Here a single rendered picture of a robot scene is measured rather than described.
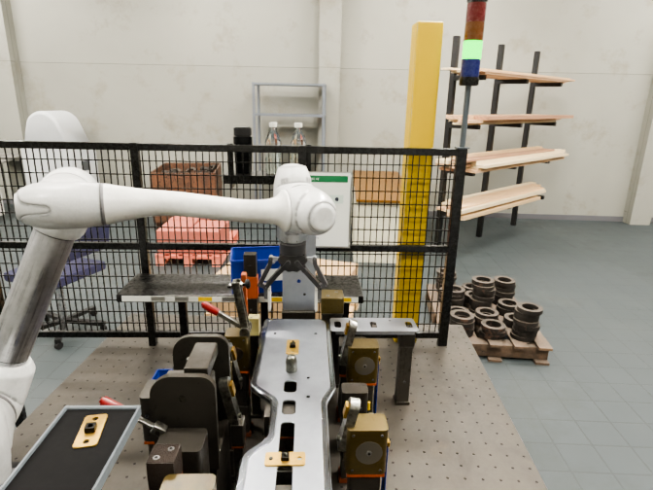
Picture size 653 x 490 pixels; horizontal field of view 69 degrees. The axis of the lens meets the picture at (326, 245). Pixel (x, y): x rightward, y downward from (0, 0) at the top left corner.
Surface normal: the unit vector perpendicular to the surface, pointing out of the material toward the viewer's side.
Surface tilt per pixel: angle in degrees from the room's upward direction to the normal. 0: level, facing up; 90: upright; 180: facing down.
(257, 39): 90
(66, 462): 0
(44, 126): 90
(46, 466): 0
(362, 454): 90
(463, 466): 0
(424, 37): 90
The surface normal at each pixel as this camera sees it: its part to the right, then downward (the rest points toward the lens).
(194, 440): 0.02, -0.96
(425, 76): 0.04, 0.29
